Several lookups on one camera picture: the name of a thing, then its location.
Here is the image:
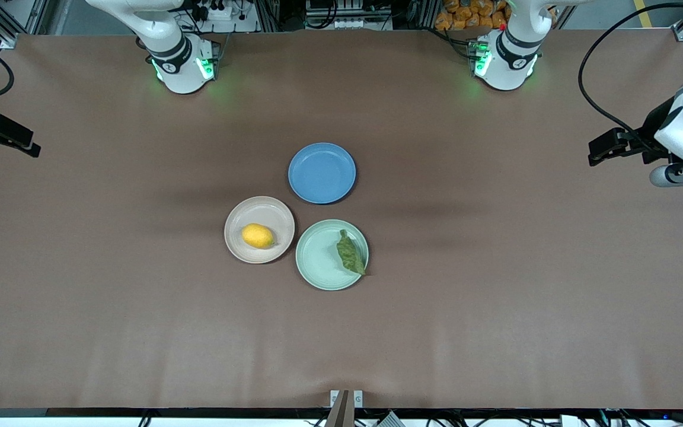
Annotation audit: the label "yellow lemon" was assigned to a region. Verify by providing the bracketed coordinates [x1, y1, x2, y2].
[241, 223, 276, 250]

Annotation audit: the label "pale green round plate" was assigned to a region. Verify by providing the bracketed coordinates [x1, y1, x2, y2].
[295, 219, 369, 291]

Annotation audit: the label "white electronics rack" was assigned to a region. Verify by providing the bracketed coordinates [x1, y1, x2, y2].
[305, 0, 393, 31]

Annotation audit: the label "beige round plate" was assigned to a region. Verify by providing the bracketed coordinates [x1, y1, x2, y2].
[224, 196, 296, 265]

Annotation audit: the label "white power strip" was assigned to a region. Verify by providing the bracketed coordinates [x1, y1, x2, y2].
[199, 0, 257, 34]

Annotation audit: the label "orange snack packets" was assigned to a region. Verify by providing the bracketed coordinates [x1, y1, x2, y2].
[435, 0, 511, 31]

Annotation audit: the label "white metal bracket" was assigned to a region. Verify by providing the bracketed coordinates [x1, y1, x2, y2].
[330, 390, 363, 409]

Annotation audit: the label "green lettuce leaf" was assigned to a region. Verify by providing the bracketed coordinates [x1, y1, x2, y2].
[336, 230, 367, 276]

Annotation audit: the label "blue round plate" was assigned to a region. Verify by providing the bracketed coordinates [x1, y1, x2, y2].
[288, 142, 357, 205]

